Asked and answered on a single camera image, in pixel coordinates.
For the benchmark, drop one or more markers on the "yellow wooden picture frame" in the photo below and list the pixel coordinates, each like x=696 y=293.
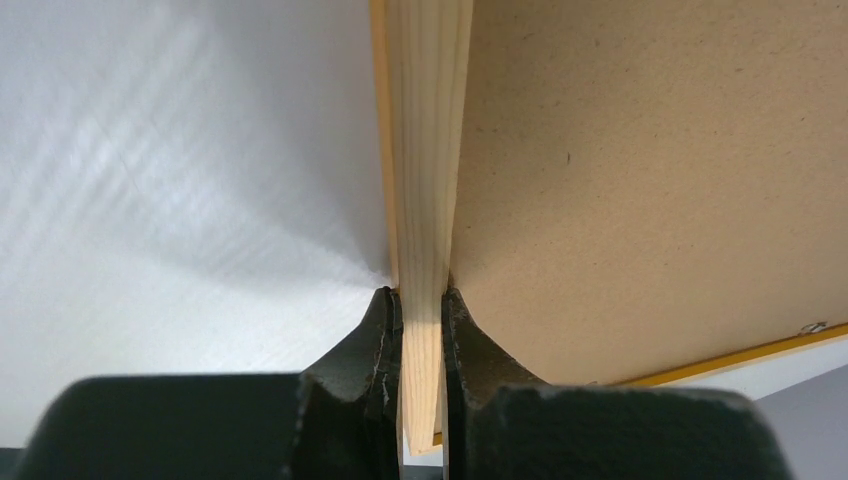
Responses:
x=424 y=199

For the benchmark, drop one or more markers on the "small metal frame clip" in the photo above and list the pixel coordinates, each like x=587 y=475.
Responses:
x=813 y=328

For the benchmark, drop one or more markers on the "brown fibreboard frame backing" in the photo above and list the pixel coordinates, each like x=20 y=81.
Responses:
x=649 y=185

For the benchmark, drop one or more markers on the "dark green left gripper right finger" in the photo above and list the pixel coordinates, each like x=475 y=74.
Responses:
x=503 y=422

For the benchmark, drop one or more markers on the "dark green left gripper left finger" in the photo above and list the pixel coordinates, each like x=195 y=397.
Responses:
x=337 y=419

